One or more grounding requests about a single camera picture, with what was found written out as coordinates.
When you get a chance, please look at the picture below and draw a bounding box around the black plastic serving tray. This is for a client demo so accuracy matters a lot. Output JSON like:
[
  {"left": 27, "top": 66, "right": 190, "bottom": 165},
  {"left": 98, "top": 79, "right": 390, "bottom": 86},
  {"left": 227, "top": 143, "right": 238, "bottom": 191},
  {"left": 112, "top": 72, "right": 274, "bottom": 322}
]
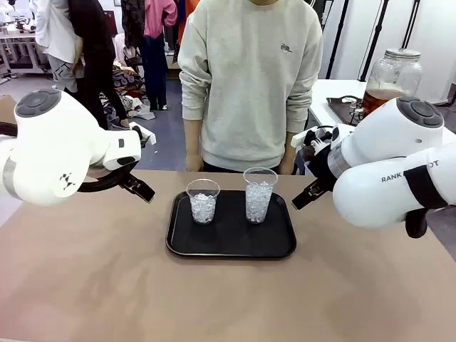
[{"left": 165, "top": 190, "right": 297, "bottom": 259}]

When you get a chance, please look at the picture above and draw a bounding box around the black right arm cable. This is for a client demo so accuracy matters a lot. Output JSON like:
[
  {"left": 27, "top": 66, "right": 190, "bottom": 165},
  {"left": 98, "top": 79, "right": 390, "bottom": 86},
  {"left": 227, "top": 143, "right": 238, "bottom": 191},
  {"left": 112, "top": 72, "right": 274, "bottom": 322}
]
[{"left": 404, "top": 165, "right": 449, "bottom": 239}]

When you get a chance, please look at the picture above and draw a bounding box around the dark brown board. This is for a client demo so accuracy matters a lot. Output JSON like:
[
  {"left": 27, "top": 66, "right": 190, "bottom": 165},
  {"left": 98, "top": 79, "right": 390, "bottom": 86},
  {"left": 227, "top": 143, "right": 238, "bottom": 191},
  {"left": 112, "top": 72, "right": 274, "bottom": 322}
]
[{"left": 103, "top": 10, "right": 118, "bottom": 37}]

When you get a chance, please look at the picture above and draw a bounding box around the person in grey sweatshirt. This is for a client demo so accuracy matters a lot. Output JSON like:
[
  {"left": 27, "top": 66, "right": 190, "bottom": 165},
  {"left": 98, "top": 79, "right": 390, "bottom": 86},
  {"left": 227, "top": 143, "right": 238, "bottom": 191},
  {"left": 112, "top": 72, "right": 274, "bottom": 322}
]
[{"left": 177, "top": 0, "right": 323, "bottom": 175}]

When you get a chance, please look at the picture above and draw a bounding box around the black folding chair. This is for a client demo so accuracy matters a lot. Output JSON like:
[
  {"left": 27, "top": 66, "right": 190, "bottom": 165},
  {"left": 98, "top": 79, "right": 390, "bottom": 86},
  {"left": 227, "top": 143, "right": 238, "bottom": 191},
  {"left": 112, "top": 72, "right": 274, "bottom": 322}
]
[{"left": 123, "top": 46, "right": 145, "bottom": 78}]

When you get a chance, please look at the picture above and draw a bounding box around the short clear iced cup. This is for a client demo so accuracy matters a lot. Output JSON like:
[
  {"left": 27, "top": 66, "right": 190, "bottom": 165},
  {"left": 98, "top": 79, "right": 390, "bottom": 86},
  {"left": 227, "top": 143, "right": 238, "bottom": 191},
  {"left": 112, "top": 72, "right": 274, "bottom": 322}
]
[{"left": 186, "top": 179, "right": 221, "bottom": 225}]

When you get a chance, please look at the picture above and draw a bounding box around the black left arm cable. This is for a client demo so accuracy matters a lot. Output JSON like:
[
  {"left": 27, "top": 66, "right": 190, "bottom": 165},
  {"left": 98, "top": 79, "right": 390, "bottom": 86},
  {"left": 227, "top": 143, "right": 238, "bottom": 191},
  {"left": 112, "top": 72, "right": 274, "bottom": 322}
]
[{"left": 0, "top": 120, "right": 140, "bottom": 194}]

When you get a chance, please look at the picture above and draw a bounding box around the person in black clothes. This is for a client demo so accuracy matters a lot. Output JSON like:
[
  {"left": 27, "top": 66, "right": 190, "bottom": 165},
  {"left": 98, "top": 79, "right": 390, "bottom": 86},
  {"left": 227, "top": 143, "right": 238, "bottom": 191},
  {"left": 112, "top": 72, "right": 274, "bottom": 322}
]
[{"left": 67, "top": 0, "right": 130, "bottom": 130}]

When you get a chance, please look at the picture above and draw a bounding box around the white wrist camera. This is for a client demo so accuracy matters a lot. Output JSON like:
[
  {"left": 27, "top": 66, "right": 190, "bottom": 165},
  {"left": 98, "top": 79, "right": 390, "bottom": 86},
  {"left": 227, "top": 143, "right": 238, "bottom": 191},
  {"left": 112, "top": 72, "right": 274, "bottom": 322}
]
[
  {"left": 291, "top": 124, "right": 345, "bottom": 151},
  {"left": 128, "top": 121, "right": 157, "bottom": 147}
]

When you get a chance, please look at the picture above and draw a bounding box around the person's right forearm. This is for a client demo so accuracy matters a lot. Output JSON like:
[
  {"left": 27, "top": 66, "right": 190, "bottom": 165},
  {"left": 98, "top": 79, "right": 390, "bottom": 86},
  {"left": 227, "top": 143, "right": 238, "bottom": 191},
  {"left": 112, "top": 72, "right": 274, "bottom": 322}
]
[{"left": 180, "top": 85, "right": 203, "bottom": 157}]

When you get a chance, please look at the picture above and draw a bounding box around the dark patterned hanging garment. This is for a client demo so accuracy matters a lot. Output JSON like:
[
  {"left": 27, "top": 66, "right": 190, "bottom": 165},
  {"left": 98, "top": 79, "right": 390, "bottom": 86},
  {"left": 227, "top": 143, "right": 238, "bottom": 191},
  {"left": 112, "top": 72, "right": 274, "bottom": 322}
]
[{"left": 120, "top": 0, "right": 146, "bottom": 49}]

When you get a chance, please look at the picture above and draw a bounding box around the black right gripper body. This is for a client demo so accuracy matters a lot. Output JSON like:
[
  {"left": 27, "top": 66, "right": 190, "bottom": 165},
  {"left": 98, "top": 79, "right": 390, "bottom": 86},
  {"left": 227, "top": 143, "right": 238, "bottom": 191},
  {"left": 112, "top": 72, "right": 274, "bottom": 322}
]
[{"left": 308, "top": 142, "right": 338, "bottom": 190}]

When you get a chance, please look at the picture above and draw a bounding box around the white frame workbench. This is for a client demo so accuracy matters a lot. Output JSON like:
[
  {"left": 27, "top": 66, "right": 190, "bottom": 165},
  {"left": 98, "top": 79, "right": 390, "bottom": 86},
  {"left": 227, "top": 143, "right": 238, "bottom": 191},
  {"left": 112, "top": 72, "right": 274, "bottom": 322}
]
[{"left": 0, "top": 21, "right": 51, "bottom": 76}]

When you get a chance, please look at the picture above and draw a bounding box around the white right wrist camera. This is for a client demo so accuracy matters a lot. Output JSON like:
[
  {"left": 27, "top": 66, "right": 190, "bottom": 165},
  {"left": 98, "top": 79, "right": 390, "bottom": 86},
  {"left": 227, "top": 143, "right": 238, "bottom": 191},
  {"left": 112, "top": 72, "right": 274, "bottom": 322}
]
[{"left": 291, "top": 124, "right": 345, "bottom": 151}]

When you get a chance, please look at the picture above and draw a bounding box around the person's right hand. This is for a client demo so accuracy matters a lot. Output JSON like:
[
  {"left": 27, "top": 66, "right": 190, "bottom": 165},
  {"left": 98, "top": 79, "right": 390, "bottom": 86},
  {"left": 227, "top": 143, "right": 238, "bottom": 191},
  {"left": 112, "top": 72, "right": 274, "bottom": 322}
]
[{"left": 185, "top": 153, "right": 204, "bottom": 173}]

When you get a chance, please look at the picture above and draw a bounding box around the black stand pole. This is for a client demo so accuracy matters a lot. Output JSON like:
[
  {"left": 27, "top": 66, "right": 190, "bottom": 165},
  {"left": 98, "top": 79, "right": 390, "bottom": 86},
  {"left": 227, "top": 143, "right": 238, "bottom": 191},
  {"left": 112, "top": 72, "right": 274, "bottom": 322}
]
[
  {"left": 326, "top": 0, "right": 351, "bottom": 81},
  {"left": 359, "top": 0, "right": 389, "bottom": 83},
  {"left": 400, "top": 0, "right": 421, "bottom": 50}
]

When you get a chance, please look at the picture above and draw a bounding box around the orange top mannequin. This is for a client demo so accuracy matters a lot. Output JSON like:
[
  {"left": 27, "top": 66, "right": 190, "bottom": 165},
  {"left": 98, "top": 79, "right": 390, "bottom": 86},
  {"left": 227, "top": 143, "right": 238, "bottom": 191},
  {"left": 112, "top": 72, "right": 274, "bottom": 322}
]
[{"left": 177, "top": 0, "right": 192, "bottom": 47}]

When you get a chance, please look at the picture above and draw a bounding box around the person in white shirt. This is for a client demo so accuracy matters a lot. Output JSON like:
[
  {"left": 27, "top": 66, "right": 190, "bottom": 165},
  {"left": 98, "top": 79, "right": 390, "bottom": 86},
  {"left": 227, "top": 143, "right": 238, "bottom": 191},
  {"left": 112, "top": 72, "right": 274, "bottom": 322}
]
[{"left": 30, "top": 0, "right": 86, "bottom": 94}]

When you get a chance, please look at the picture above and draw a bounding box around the glass tea dispenser jar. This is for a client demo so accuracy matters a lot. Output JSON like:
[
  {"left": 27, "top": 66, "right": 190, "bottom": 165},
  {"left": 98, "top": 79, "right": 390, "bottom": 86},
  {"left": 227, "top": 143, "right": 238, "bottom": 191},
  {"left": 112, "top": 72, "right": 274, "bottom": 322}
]
[{"left": 360, "top": 48, "right": 424, "bottom": 120}]

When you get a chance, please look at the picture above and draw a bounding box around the tall clear iced cup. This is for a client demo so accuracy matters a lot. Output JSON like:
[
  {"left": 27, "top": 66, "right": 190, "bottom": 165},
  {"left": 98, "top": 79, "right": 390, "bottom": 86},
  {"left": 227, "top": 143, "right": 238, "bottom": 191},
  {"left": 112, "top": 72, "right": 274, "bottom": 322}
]
[{"left": 243, "top": 167, "right": 279, "bottom": 224}]

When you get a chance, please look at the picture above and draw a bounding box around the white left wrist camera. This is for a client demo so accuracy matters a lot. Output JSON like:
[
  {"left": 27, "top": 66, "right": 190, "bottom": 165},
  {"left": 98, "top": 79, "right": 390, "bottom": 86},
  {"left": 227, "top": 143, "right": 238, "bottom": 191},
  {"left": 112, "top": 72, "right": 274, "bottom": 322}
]
[{"left": 128, "top": 121, "right": 157, "bottom": 147}]

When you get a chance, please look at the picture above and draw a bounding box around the person's left hand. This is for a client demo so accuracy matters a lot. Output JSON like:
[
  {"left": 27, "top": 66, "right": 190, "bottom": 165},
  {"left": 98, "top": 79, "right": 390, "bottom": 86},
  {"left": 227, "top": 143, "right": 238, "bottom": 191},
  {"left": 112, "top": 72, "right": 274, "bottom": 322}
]
[{"left": 281, "top": 152, "right": 298, "bottom": 175}]

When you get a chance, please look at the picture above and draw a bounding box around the white side table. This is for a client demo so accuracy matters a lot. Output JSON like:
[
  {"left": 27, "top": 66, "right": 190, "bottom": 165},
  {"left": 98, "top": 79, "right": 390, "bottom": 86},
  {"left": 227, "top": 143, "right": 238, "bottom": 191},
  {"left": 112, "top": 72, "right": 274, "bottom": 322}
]
[{"left": 306, "top": 78, "right": 456, "bottom": 145}]

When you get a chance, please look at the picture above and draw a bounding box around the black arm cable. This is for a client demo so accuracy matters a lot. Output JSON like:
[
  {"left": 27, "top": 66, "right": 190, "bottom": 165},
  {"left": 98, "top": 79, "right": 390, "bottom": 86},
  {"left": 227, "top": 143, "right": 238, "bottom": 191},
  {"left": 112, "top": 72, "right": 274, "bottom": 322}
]
[
  {"left": 404, "top": 165, "right": 449, "bottom": 239},
  {"left": 0, "top": 120, "right": 140, "bottom": 194}
]

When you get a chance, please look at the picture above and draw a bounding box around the pink top blue trousers mannequin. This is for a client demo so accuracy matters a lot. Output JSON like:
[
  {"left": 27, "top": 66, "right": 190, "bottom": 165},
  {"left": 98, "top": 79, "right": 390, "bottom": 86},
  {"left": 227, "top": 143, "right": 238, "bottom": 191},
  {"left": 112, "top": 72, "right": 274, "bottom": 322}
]
[{"left": 140, "top": 0, "right": 178, "bottom": 112}]

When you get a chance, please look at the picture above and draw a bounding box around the person's left forearm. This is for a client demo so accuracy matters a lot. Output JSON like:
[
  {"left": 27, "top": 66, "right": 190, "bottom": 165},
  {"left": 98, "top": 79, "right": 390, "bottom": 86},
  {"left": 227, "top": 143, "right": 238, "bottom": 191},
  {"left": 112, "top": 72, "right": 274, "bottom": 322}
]
[{"left": 284, "top": 80, "right": 316, "bottom": 155}]

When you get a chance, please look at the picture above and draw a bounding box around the pile of patterned cloths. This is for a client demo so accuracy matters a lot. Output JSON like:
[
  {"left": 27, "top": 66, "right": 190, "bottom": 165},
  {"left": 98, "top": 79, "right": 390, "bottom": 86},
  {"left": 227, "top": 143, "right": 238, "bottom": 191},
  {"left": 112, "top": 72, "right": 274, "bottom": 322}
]
[{"left": 98, "top": 61, "right": 156, "bottom": 120}]

